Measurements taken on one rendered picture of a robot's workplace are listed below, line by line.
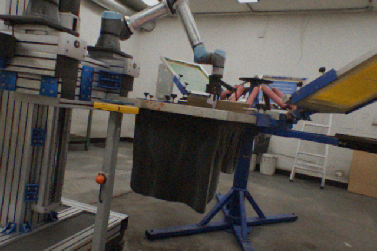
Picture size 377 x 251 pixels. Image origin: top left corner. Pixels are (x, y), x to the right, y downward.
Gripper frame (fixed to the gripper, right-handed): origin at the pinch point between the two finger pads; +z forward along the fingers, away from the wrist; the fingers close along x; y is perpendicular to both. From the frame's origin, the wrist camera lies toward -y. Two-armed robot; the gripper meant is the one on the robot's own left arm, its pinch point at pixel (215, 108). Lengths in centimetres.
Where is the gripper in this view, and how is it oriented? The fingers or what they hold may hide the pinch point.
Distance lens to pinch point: 186.5
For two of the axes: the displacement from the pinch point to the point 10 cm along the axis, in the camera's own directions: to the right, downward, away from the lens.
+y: -8.9, -1.4, 4.4
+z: -1.3, 9.9, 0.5
